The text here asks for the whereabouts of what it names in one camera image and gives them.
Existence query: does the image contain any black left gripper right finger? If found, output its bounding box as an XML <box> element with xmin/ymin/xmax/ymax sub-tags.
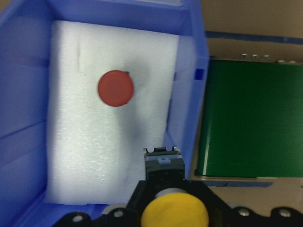
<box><xmin>182</xmin><ymin>180</ymin><xmax>232</xmax><ymax>227</ymax></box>

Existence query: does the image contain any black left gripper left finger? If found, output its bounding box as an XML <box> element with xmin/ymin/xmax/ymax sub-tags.
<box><xmin>126</xmin><ymin>181</ymin><xmax>152</xmax><ymax>227</ymax></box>

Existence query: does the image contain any yellow push button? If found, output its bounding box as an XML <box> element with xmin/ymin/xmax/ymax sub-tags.
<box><xmin>141</xmin><ymin>147</ymin><xmax>209</xmax><ymax>227</ymax></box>

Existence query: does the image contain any red push button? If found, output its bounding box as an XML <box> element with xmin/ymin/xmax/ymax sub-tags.
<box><xmin>98</xmin><ymin>70</ymin><xmax>134</xmax><ymax>107</ymax></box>

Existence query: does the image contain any white foam pad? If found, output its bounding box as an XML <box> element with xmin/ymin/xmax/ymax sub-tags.
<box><xmin>45</xmin><ymin>21</ymin><xmax>179</xmax><ymax>205</ymax></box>

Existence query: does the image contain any green conveyor belt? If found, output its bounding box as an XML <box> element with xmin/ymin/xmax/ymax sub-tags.
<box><xmin>196</xmin><ymin>60</ymin><xmax>303</xmax><ymax>178</ymax></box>

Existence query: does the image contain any blue plastic bin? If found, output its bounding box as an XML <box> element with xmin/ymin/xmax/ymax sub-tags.
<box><xmin>0</xmin><ymin>0</ymin><xmax>209</xmax><ymax>227</ymax></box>

